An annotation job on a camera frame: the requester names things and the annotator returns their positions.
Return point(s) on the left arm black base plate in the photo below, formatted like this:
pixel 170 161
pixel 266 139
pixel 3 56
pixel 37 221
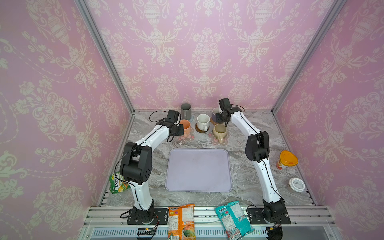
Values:
pixel 162 216

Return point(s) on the aluminium frame post left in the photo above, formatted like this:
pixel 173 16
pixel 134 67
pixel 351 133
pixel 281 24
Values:
pixel 101 46

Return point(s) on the lavender silicone tray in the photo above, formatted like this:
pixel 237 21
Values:
pixel 199 170

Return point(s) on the woven rattan round coaster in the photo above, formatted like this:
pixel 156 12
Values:
pixel 212 121

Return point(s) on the green snack packet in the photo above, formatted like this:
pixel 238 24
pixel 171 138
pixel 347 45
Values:
pixel 117 184

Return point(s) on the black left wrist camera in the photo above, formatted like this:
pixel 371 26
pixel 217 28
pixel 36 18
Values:
pixel 172 119

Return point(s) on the aluminium frame post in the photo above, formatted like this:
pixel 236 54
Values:
pixel 317 39
pixel 101 46

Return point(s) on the aluminium front rail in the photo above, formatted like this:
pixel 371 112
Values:
pixel 300 216

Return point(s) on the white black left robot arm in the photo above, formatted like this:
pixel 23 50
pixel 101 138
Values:
pixel 136 168

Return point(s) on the grey mug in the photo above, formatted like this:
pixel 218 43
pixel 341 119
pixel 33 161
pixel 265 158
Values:
pixel 186 111

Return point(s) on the aluminium frame post right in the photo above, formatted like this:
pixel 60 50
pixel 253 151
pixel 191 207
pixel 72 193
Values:
pixel 317 39

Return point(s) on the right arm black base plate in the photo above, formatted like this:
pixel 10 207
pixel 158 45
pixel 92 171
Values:
pixel 256 217

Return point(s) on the beige yellow mug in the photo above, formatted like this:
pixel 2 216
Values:
pixel 220 132

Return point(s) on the brown wooden round coaster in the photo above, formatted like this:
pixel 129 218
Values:
pixel 201 131

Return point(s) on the pink flower silicone coaster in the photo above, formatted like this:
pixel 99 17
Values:
pixel 215 142

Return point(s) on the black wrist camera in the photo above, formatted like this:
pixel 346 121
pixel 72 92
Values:
pixel 224 104
pixel 172 119

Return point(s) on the teal snack bag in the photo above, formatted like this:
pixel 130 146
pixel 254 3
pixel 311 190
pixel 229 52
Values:
pixel 234 220

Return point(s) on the orange snack bag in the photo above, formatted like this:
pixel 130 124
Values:
pixel 181 224

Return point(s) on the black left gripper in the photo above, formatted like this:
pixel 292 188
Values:
pixel 180 131

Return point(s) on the lavender mug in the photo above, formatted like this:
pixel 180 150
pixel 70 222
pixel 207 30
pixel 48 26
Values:
pixel 214 112

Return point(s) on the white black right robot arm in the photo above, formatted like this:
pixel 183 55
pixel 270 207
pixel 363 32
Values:
pixel 257 151

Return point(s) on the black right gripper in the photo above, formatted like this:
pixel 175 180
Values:
pixel 221 117

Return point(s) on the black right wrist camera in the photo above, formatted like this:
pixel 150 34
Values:
pixel 224 104

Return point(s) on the white mug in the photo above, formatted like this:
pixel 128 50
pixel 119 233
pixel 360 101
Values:
pixel 203 121

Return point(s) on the peach orange mug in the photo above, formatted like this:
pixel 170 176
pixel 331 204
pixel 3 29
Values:
pixel 187 127

